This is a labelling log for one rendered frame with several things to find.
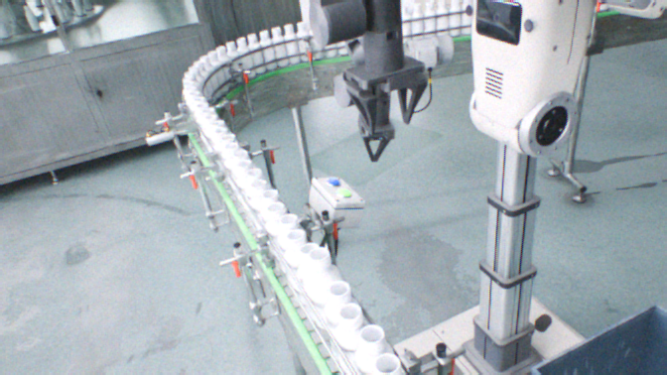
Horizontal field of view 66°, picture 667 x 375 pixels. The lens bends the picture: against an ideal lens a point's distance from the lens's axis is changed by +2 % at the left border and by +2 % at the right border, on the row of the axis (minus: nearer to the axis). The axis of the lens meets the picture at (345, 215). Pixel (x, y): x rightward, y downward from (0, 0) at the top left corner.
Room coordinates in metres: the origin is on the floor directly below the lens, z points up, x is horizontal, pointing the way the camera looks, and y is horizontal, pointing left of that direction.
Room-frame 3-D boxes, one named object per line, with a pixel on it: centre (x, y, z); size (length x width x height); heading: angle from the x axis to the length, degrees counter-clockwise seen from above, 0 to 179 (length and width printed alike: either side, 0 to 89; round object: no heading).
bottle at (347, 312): (0.57, 0.02, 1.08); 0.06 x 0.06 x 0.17
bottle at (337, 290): (0.63, 0.03, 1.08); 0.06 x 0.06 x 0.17
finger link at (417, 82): (0.74, -0.11, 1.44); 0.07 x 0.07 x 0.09; 21
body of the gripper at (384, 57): (0.74, -0.09, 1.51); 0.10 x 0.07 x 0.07; 111
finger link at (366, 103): (0.73, -0.07, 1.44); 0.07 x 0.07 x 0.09; 21
